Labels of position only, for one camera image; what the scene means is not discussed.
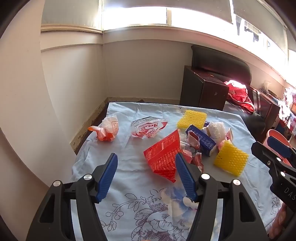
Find pink printed paper cup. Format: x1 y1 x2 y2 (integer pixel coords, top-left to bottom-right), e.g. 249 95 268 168
223 128 234 144

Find blue Tempo tissue pack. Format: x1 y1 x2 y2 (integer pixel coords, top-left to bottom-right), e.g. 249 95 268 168
185 125 217 157

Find red foil snack bag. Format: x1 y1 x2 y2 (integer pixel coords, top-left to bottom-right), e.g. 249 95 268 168
144 129 181 183

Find checkered cloth side table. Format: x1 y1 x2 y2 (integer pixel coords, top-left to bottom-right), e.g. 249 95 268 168
276 87 295 141

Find yellow foam fruit net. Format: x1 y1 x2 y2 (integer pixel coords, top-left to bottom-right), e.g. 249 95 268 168
177 110 207 129

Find red white wrapper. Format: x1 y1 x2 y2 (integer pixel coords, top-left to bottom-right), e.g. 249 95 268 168
185 131 204 173

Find light blue floral tablecloth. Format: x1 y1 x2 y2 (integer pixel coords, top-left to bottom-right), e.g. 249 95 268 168
71 102 282 240

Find red polka dot garment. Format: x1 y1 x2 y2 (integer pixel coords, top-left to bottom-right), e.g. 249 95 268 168
224 80 255 114

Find pink plastic trash bin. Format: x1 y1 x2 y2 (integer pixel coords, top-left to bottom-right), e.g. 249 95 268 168
263 129 295 168

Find black leather armchair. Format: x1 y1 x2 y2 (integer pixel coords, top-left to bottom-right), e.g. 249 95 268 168
180 45 280 142

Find clear red printed wrapper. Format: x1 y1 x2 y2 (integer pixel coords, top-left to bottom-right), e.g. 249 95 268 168
130 116 168 138

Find orange white plastic bag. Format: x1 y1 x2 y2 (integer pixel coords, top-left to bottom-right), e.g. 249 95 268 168
88 115 119 142

